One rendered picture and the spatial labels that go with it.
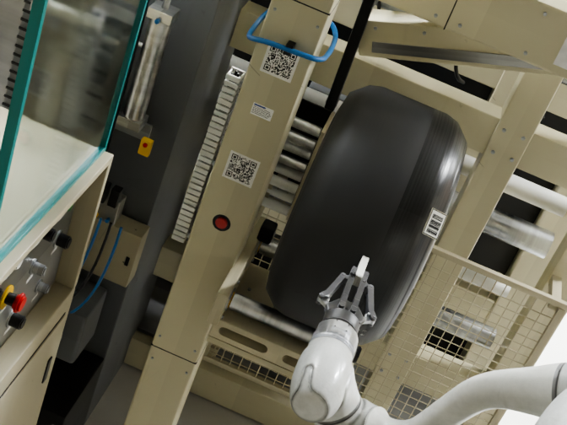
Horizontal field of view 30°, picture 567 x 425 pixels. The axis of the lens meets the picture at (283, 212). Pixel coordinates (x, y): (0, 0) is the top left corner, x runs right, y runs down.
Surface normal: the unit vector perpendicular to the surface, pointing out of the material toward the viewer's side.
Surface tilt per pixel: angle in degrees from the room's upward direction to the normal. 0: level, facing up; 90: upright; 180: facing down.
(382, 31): 90
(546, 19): 90
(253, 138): 90
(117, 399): 0
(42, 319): 0
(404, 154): 29
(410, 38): 90
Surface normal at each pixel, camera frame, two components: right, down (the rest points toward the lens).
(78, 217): -0.24, 0.46
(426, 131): 0.26, -0.69
